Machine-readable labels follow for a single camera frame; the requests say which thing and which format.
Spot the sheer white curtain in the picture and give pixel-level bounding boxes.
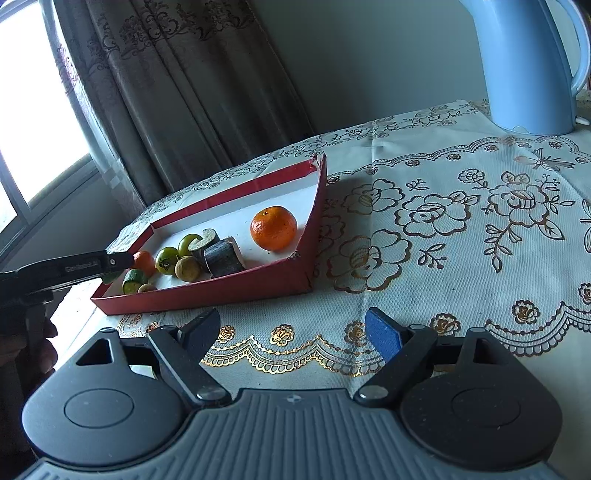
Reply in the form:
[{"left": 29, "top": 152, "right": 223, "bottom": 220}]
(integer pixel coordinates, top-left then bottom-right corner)
[{"left": 39, "top": 0, "right": 154, "bottom": 209}]

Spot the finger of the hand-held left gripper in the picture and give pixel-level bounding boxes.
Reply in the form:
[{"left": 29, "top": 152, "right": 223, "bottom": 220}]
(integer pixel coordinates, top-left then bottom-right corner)
[{"left": 102, "top": 250, "right": 136, "bottom": 276}]

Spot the red cardboard box tray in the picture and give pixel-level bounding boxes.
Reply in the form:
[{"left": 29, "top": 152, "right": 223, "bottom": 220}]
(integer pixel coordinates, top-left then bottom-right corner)
[{"left": 90, "top": 154, "right": 328, "bottom": 316}]

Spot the green citrus fruit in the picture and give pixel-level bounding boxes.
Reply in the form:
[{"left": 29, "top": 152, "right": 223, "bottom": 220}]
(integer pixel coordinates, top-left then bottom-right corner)
[
  {"left": 178, "top": 233, "right": 204, "bottom": 257},
  {"left": 156, "top": 247, "right": 182, "bottom": 277}
]

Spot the brown patterned curtain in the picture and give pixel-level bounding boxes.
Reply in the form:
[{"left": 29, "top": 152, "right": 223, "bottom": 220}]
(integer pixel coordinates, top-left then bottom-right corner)
[{"left": 88, "top": 0, "right": 324, "bottom": 205}]

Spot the light blue electric kettle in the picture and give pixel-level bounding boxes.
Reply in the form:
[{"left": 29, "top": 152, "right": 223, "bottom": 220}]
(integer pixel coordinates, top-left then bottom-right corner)
[{"left": 457, "top": 0, "right": 591, "bottom": 137}]

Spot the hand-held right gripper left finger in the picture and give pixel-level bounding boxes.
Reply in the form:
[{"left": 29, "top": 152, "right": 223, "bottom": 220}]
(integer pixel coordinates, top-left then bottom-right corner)
[{"left": 51, "top": 308, "right": 232, "bottom": 409}]

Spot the small orange mandarin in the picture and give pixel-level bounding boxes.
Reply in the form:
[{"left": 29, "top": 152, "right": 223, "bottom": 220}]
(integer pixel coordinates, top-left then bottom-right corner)
[{"left": 133, "top": 250, "right": 158, "bottom": 278}]

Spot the window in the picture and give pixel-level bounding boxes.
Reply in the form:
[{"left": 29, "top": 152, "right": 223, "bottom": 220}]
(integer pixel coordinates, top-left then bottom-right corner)
[{"left": 0, "top": 0, "right": 101, "bottom": 260}]

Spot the large brown longan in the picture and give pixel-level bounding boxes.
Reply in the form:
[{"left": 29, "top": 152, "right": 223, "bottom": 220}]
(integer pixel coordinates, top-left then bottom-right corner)
[{"left": 174, "top": 257, "right": 201, "bottom": 281}]

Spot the person's left hand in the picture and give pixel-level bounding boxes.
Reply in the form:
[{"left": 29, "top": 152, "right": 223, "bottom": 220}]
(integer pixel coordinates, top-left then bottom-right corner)
[{"left": 0, "top": 322, "right": 58, "bottom": 377}]

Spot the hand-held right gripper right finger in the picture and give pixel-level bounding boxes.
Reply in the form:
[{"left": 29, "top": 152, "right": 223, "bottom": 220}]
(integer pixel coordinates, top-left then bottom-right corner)
[{"left": 353, "top": 308, "right": 532, "bottom": 409}]

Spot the white floral tablecloth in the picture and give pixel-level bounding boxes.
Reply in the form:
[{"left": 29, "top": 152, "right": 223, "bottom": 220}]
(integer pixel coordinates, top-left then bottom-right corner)
[{"left": 69, "top": 98, "right": 591, "bottom": 480}]

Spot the green cucumber piece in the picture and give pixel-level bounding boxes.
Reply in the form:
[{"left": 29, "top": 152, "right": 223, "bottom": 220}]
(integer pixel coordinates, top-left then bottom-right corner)
[{"left": 122, "top": 269, "right": 149, "bottom": 295}]

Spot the large orange mandarin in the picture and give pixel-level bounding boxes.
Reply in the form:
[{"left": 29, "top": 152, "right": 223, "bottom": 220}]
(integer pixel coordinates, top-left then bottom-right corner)
[{"left": 250, "top": 206, "right": 298, "bottom": 252}]

